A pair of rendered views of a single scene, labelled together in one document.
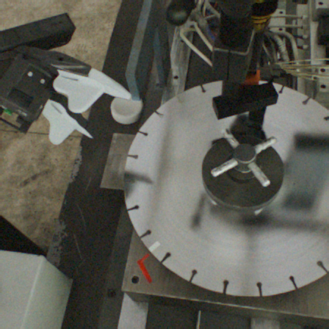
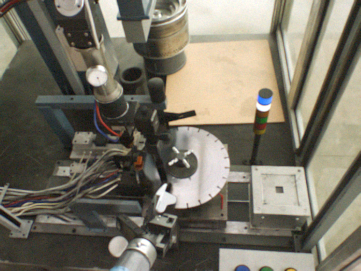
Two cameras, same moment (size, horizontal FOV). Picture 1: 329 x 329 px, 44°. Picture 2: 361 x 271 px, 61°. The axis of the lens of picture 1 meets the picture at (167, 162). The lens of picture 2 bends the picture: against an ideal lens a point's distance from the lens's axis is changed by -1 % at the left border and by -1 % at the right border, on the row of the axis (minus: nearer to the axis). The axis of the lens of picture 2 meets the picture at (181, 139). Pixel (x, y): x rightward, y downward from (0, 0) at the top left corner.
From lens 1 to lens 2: 69 cm
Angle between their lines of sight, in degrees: 47
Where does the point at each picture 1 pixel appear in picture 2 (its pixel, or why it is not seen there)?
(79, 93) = (166, 199)
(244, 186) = (189, 161)
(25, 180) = not seen: outside the picture
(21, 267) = (225, 257)
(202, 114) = (153, 179)
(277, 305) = not seen: hidden behind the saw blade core
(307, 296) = not seen: hidden behind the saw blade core
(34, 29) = (130, 223)
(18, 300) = (240, 254)
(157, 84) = (103, 230)
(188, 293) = (224, 193)
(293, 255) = (213, 148)
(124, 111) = (122, 245)
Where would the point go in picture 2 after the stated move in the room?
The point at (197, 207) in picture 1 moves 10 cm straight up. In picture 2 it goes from (197, 178) to (196, 162)
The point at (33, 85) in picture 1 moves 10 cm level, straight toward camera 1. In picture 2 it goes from (162, 219) to (192, 198)
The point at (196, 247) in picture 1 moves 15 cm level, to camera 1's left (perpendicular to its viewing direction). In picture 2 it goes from (214, 177) to (226, 219)
